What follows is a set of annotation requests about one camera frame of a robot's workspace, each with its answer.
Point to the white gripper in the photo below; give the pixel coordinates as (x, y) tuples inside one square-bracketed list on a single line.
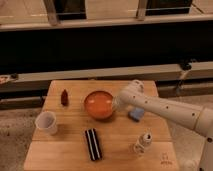
[(117, 103)]

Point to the orange ceramic bowl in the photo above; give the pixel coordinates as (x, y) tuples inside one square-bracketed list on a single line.
[(98, 105)]

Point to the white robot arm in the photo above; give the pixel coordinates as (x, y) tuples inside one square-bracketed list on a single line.
[(196, 118)]

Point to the blue sponge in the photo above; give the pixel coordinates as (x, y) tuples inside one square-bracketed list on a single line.
[(136, 114)]

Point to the wooden table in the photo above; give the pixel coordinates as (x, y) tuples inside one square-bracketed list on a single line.
[(67, 150)]

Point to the small white bottle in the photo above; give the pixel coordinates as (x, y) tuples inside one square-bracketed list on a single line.
[(143, 143)]

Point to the dark red small object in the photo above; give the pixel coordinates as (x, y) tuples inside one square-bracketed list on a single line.
[(64, 98)]

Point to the white plastic cup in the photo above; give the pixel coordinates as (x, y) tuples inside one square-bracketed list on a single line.
[(46, 122)]

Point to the black clamp on rail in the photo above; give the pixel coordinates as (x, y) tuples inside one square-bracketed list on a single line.
[(186, 65)]

